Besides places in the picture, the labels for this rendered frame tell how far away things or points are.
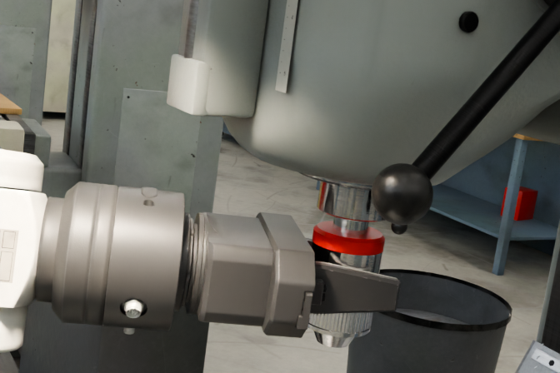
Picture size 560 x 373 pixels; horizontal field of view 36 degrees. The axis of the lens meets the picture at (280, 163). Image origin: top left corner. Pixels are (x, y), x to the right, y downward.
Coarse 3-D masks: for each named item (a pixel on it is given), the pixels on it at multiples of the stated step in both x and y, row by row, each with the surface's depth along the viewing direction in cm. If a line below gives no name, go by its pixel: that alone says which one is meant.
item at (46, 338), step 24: (48, 312) 94; (24, 336) 101; (48, 336) 94; (72, 336) 89; (96, 336) 84; (120, 336) 84; (144, 336) 85; (168, 336) 87; (192, 336) 89; (24, 360) 101; (48, 360) 94; (72, 360) 88; (96, 360) 84; (120, 360) 84; (144, 360) 86; (168, 360) 88; (192, 360) 89
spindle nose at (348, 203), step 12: (324, 192) 55; (336, 192) 55; (348, 192) 54; (360, 192) 54; (324, 204) 55; (336, 204) 55; (348, 204) 54; (360, 204) 54; (372, 204) 55; (336, 216) 55; (348, 216) 55; (360, 216) 55; (372, 216) 55
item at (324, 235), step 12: (324, 228) 57; (372, 228) 58; (312, 240) 57; (324, 240) 56; (336, 240) 55; (348, 240) 55; (360, 240) 55; (372, 240) 55; (384, 240) 57; (348, 252) 55; (360, 252) 55; (372, 252) 55
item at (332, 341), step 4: (316, 332) 57; (316, 336) 58; (320, 336) 57; (324, 336) 57; (328, 336) 57; (332, 336) 57; (320, 340) 58; (324, 340) 57; (328, 340) 57; (332, 340) 57; (336, 340) 57; (340, 340) 57; (344, 340) 57; (348, 340) 57; (324, 344) 57; (328, 344) 57; (332, 344) 57; (336, 344) 57; (340, 344) 57; (344, 344) 57; (348, 344) 58
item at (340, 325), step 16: (320, 256) 56; (336, 256) 55; (352, 256) 55; (368, 256) 55; (320, 320) 56; (336, 320) 56; (352, 320) 56; (368, 320) 57; (336, 336) 56; (352, 336) 56
